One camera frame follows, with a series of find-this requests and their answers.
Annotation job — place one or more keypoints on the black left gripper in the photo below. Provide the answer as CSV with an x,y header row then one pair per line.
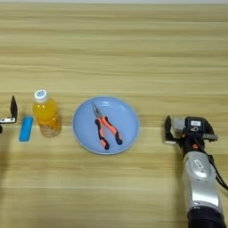
x,y
7,120

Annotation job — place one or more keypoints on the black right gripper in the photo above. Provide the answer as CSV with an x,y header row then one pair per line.
x,y
191,144

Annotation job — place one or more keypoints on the orange juice bottle white cap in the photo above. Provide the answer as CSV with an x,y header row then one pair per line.
x,y
47,118

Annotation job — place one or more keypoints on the round light blue plate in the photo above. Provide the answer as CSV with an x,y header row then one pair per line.
x,y
124,118

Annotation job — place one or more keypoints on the orange black needle-nose pliers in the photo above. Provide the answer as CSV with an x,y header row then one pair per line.
x,y
103,121

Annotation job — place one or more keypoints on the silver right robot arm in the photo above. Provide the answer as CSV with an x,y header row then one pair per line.
x,y
201,184

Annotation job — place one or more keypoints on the right gripper labelled black box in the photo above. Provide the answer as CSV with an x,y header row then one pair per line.
x,y
196,126

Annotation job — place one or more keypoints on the blue rectangular block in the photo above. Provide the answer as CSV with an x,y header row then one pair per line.
x,y
26,129

